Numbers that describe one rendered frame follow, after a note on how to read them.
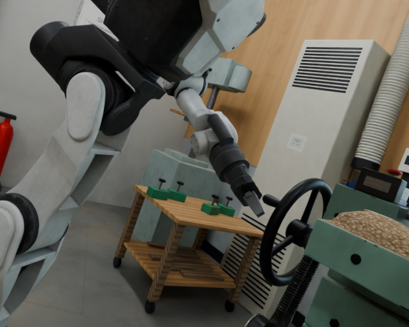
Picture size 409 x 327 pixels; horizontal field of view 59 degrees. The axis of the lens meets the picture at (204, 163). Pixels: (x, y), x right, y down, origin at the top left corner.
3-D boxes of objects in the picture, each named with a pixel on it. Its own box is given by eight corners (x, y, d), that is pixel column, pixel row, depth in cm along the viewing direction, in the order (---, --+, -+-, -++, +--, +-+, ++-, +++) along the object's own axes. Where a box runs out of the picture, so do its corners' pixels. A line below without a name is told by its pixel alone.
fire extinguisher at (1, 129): (-3, 185, 296) (19, 115, 291) (0, 193, 281) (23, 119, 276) (-28, 180, 285) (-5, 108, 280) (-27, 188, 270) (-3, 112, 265)
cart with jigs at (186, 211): (189, 268, 265) (219, 187, 261) (237, 315, 220) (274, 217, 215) (106, 263, 226) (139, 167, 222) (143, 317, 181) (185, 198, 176)
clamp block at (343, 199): (346, 225, 89) (359, 191, 88) (403, 250, 79) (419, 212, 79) (319, 220, 78) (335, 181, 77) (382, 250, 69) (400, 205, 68)
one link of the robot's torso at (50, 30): (15, 49, 82) (65, -11, 79) (52, 65, 94) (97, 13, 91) (91, 137, 77) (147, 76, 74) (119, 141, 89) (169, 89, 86)
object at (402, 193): (361, 191, 86) (370, 170, 86) (410, 209, 79) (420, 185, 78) (339, 183, 77) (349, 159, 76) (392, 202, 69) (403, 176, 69)
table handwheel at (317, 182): (274, 297, 98) (331, 215, 106) (343, 344, 84) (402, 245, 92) (236, 247, 79) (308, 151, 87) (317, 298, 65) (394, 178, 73)
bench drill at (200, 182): (167, 228, 346) (224, 70, 334) (204, 259, 297) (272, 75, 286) (123, 222, 316) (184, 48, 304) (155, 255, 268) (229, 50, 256)
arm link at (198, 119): (208, 158, 100) (189, 128, 108) (236, 150, 103) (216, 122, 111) (210, 140, 95) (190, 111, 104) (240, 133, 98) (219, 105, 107)
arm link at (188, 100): (179, 124, 105) (157, 88, 117) (206, 130, 112) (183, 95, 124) (196, 93, 100) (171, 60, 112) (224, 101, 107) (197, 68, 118)
